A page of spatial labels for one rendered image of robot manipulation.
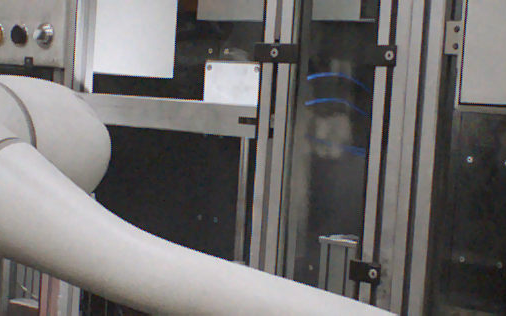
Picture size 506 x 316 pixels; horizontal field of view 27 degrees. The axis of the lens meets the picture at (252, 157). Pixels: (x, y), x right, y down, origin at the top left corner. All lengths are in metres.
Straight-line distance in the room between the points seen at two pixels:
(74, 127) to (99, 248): 0.24
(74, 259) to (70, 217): 0.03
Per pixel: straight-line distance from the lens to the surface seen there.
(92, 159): 1.09
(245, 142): 1.69
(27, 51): 1.74
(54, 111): 1.05
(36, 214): 0.87
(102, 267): 0.85
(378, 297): 1.32
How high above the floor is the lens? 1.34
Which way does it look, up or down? 3 degrees down
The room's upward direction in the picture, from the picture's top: 4 degrees clockwise
